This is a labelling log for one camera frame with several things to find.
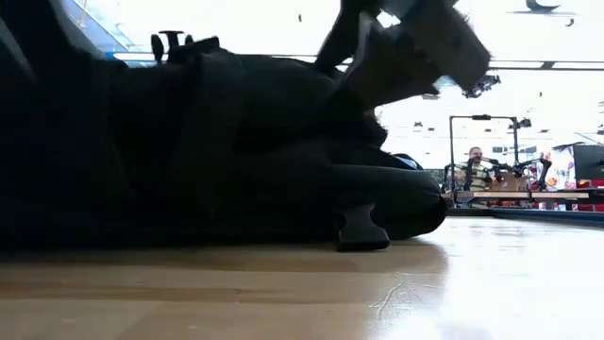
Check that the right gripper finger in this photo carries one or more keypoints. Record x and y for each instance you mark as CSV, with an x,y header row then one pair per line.
x,y
443,38
347,33

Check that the black Wolt backpack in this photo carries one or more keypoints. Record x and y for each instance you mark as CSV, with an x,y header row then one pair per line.
x,y
189,165

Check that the black background robot arm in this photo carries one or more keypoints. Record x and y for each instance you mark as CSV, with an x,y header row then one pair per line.
x,y
545,170
469,172

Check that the black ceiling spotlight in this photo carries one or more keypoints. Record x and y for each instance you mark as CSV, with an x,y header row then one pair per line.
x,y
483,85

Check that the long linear ceiling light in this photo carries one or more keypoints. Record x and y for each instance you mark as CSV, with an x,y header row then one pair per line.
x,y
519,64

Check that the black ceiling fixture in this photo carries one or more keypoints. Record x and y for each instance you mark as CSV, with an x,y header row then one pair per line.
x,y
542,5

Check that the person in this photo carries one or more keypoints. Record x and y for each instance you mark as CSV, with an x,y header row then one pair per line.
x,y
476,172

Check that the brown cardboard box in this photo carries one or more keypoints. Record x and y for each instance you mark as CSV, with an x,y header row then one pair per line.
x,y
512,181

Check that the wooden background table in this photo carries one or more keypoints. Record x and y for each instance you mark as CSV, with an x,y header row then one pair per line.
x,y
519,194

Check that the colourful white poster board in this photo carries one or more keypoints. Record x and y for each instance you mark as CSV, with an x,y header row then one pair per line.
x,y
561,167

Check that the black monitor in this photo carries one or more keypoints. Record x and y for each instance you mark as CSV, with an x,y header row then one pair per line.
x,y
590,163

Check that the red storage crates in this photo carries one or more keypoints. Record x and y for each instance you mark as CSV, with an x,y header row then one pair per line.
x,y
594,184

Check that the black camera stand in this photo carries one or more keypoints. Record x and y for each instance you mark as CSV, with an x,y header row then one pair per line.
x,y
451,156

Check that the black aluminium table frame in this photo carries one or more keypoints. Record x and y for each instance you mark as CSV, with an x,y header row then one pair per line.
x,y
542,216

